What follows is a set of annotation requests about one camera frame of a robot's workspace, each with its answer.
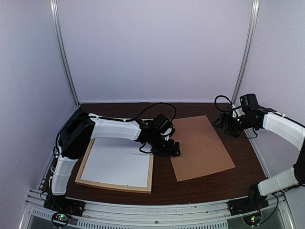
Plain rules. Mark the left aluminium corner post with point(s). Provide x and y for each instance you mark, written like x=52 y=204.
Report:
x=63 y=55

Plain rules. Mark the cat photo print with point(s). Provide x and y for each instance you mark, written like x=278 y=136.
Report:
x=116 y=164

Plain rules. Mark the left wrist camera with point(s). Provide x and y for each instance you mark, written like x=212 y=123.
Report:
x=168 y=133

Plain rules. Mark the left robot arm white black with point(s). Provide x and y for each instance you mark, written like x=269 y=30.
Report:
x=73 y=138

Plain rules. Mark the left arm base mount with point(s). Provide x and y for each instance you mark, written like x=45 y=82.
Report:
x=67 y=206

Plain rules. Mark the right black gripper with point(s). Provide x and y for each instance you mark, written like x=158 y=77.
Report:
x=222 y=117

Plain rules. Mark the light wooden picture frame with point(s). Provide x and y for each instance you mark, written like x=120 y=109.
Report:
x=114 y=186

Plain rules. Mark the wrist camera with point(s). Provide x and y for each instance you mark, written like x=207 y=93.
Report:
x=168 y=133
x=232 y=111

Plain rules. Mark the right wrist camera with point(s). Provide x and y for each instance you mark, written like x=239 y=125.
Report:
x=232 y=111

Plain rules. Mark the right aluminium corner post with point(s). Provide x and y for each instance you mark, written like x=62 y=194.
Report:
x=247 y=49

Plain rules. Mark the brown backing board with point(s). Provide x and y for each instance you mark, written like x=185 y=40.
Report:
x=202 y=151

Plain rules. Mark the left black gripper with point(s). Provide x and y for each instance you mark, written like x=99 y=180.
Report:
x=168 y=150

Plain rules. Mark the aluminium front rail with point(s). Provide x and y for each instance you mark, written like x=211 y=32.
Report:
x=209 y=215

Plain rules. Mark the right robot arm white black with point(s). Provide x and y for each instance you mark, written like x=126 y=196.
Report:
x=250 y=115

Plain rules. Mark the aluminium corner post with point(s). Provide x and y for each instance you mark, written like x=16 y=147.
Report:
x=247 y=49
x=63 y=55

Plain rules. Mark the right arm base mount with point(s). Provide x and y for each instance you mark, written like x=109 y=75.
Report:
x=243 y=205

